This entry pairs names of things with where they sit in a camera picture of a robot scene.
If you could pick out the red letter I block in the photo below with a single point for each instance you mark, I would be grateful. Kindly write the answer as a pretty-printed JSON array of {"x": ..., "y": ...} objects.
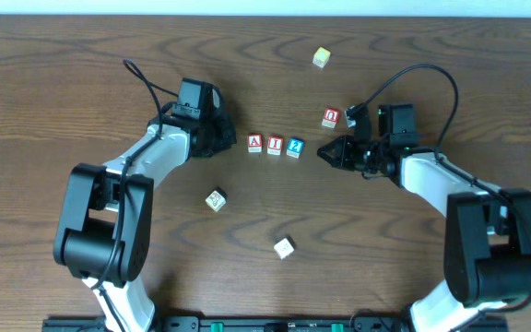
[{"x": 274, "y": 145}]

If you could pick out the blue number 2 block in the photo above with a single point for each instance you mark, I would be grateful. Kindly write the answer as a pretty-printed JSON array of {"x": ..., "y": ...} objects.
[{"x": 294, "y": 148}]

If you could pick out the wooden block with black side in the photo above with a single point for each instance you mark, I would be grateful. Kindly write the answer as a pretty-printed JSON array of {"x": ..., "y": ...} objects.
[{"x": 217, "y": 199}]

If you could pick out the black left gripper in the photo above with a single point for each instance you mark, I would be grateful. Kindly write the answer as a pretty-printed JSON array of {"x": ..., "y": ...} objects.
[{"x": 224, "y": 131}]

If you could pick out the plain wooden block lower centre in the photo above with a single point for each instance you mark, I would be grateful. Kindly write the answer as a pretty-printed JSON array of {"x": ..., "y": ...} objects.
[{"x": 284, "y": 248}]

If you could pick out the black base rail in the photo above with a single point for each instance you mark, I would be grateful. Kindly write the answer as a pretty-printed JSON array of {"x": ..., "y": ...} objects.
[{"x": 195, "y": 324}]

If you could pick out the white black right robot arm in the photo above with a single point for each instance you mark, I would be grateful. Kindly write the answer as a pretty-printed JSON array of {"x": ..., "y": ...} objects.
[{"x": 487, "y": 246}]

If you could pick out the red letter A block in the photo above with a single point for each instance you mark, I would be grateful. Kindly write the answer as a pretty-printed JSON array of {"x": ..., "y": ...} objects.
[{"x": 255, "y": 143}]

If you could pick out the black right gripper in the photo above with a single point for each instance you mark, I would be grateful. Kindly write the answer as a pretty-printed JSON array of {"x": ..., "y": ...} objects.
[{"x": 348, "y": 153}]

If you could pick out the red letter U block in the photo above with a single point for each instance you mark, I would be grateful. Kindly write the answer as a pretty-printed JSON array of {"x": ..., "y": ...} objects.
[{"x": 330, "y": 118}]

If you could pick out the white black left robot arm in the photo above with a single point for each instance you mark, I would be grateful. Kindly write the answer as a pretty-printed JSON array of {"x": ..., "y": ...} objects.
[{"x": 103, "y": 233}]

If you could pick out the yellow top wooden block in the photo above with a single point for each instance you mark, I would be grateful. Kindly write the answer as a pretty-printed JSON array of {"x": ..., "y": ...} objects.
[{"x": 321, "y": 57}]

